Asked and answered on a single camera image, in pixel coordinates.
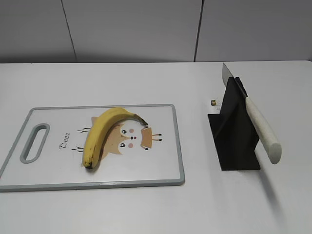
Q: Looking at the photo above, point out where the yellow banana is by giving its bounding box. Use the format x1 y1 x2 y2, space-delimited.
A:
82 107 148 169

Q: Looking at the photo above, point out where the knife with white handle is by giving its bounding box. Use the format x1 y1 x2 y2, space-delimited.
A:
234 77 282 164

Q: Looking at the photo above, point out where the black knife stand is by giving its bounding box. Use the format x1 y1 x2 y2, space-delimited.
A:
208 77 260 171

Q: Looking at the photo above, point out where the white cutting board grey rim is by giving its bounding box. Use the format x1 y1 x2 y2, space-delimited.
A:
0 104 185 192

